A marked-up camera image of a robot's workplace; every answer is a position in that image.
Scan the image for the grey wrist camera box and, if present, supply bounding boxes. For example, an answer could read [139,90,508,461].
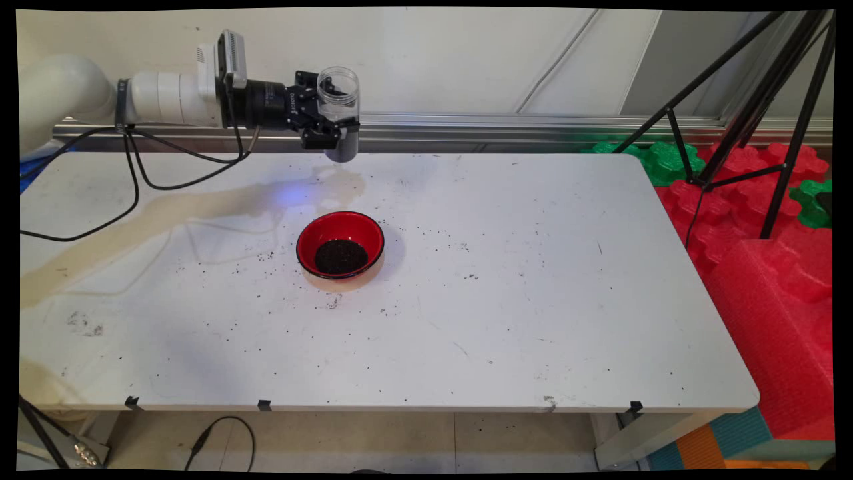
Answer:
[196,29,249,91]

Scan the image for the black seeds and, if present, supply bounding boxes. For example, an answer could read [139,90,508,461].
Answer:
[313,239,369,276]

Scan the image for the thick black base cable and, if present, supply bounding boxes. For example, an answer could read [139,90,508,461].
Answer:
[18,395,102,470]

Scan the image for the teal and orange foam mat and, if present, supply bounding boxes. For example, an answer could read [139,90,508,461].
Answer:
[645,405,835,471]

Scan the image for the clear plastic jar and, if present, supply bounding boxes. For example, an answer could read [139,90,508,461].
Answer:
[316,65,361,165]

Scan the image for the black floor cable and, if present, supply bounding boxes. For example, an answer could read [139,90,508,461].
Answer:
[183,417,256,471]

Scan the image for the grey table leg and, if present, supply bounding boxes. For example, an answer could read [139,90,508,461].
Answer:
[17,411,121,469]
[592,411,724,471]

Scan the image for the large red foam block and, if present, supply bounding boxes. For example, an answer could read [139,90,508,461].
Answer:
[705,239,835,441]

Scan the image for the red bowl with black rim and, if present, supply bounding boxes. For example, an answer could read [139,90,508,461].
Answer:
[296,211,386,281]

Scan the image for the aluminium rail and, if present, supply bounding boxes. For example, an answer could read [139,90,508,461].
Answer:
[53,110,834,153]

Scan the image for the black tripod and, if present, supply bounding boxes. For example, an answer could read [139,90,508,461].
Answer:
[612,10,837,241]

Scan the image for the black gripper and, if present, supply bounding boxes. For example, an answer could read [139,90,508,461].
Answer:
[219,70,361,150]

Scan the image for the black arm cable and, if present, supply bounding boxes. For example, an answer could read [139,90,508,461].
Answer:
[19,123,262,242]

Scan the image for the blue object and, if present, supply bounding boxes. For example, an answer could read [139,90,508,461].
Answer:
[20,157,55,194]

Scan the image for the grey wall cable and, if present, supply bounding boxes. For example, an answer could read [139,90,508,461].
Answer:
[515,9,602,114]

